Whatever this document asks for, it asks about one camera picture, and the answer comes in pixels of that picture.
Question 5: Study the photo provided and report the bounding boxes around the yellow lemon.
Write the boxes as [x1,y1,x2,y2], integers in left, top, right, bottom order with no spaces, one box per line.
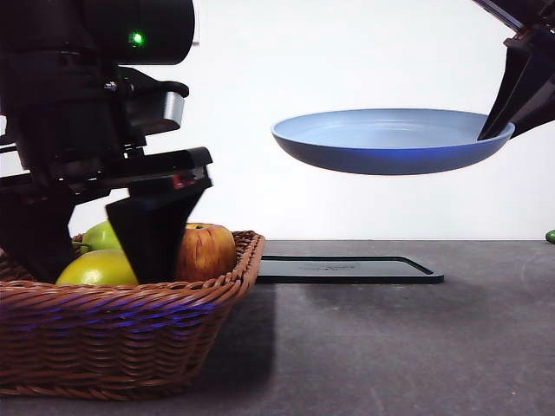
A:
[55,249,140,286]

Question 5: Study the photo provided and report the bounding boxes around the blue plate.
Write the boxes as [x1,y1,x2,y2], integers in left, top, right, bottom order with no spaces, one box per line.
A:
[271,107,516,176]

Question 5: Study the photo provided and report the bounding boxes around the black tray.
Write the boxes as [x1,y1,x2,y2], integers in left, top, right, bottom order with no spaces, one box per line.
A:
[255,255,446,285]

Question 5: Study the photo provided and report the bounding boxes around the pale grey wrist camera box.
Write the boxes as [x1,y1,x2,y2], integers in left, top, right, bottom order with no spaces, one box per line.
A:
[114,64,191,133]

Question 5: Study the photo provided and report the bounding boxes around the green pear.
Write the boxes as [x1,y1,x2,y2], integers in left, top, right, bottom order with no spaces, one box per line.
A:
[71,220,125,256]

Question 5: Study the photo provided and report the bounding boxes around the brown wicker basket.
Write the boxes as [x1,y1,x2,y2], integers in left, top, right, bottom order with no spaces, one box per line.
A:
[0,230,267,402]

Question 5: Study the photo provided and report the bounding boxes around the red apple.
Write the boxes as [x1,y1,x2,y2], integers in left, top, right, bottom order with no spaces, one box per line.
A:
[175,223,238,283]

